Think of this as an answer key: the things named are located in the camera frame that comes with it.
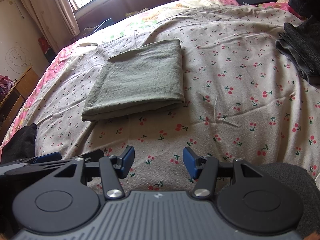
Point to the blue item by window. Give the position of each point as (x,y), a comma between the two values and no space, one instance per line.
(103,25)

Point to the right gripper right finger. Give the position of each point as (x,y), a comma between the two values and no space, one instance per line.
(206,170)

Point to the left beige curtain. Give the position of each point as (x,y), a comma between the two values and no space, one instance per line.
(55,19)

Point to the cherry print bed sheet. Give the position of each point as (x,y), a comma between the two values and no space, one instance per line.
(200,92)

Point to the green pants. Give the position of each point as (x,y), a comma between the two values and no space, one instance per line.
(148,78)

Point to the wooden side table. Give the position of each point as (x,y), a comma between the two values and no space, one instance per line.
(16,97)

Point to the black garment at edge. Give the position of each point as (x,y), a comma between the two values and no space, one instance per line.
(21,145)

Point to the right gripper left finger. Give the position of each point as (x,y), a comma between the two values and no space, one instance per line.
(110,169)

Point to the floral pink quilt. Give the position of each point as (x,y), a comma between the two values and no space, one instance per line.
(125,25)

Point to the black clothes pile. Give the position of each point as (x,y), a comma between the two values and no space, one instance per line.
(301,44)

